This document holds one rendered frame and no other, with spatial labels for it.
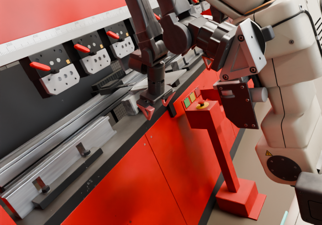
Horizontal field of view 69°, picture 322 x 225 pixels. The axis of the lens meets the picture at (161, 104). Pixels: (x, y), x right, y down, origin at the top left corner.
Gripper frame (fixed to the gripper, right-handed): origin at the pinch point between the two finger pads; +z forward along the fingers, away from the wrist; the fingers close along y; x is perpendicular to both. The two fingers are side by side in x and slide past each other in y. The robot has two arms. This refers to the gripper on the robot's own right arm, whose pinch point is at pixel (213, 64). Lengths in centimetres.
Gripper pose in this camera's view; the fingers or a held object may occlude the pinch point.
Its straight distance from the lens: 116.0
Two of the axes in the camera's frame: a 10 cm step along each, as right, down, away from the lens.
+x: 7.8, 3.9, -4.9
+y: -6.2, 5.0, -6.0
